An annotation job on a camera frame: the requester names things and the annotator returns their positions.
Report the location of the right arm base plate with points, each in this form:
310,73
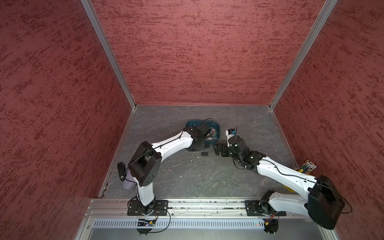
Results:
261,209

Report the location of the aluminium front rail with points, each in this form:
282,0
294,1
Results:
179,208

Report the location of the teal plastic storage box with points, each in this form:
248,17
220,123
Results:
213,137

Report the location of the right aluminium corner post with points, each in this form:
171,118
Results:
321,19

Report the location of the left aluminium corner post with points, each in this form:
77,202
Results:
96,24

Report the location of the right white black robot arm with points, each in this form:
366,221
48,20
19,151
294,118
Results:
316,198

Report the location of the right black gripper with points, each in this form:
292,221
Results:
223,147

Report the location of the lavender cloth at left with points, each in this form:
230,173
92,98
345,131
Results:
129,184

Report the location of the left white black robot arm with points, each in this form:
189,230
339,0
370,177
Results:
144,166

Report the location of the perforated cable tray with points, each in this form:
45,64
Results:
176,223

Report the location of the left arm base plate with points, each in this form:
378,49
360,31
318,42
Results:
155,208

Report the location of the aluminium corner post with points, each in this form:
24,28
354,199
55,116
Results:
321,19
96,24

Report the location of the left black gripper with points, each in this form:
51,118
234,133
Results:
201,147

